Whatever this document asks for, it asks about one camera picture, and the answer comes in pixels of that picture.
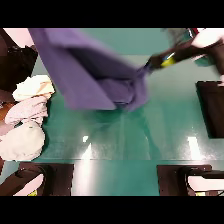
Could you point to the purple shirt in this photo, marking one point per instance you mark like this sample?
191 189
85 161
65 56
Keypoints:
83 76

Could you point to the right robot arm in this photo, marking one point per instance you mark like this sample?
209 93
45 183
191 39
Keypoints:
181 55

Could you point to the cream garment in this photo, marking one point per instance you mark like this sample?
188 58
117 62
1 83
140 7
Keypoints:
33 87

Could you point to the pink garment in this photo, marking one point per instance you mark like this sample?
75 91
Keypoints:
28 110

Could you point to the white garment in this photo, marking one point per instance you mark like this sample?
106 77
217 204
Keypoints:
210 36
21 141

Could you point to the black garment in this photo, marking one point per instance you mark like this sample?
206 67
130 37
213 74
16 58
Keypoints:
15 68
213 110

